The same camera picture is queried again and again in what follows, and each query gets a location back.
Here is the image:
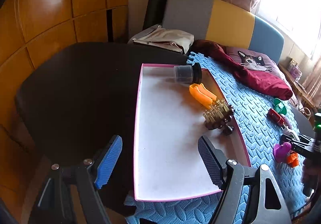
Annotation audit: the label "purple perforated dome toy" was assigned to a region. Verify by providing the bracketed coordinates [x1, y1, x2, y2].
[273, 142, 292, 163]

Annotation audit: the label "brown massage brush yellow pegs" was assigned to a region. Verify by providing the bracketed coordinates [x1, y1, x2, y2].
[203, 99, 235, 136]

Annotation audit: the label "lilac patterned oval toy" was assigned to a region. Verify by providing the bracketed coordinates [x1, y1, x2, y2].
[280, 114, 293, 130]

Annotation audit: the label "person right hand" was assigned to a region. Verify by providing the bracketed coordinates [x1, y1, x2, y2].
[301, 158, 320, 197]

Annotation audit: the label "orange building block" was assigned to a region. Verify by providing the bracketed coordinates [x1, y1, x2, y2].
[286, 152, 299, 167]

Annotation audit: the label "wooden side desk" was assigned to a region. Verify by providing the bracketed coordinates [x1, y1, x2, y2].
[277, 64, 317, 113]

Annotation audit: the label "red cylindrical can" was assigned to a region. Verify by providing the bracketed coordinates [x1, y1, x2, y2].
[268, 108, 284, 127]

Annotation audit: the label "green tape dispenser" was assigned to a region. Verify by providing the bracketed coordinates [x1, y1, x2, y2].
[273, 98, 287, 115]

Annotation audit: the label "blue foam puzzle mat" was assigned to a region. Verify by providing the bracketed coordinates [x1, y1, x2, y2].
[125, 52, 306, 223]

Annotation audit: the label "crimson blanket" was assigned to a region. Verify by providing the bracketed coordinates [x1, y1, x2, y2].
[190, 40, 293, 100]

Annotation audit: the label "pink box on desk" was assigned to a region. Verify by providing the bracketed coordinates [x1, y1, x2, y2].
[287, 59, 302, 81]

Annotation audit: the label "cat print purple pillow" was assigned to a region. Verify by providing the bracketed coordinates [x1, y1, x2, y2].
[226, 46, 277, 74]

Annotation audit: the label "pink rimmed white tray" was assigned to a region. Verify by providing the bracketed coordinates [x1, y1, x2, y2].
[133, 64, 250, 202]

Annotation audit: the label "orange plastic clip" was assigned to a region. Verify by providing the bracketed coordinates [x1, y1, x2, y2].
[189, 83, 217, 109]

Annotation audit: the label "clear jar black lid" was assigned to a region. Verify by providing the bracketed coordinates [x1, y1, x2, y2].
[174, 63, 202, 84]

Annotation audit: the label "grey yellow blue headboard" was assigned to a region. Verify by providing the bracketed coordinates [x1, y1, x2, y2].
[162, 0, 284, 63]

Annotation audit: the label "beige canvas bag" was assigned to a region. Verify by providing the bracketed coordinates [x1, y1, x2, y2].
[128, 25, 195, 55]

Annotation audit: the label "black rolled mat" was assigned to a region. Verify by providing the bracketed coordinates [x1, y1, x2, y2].
[143, 0, 167, 30]

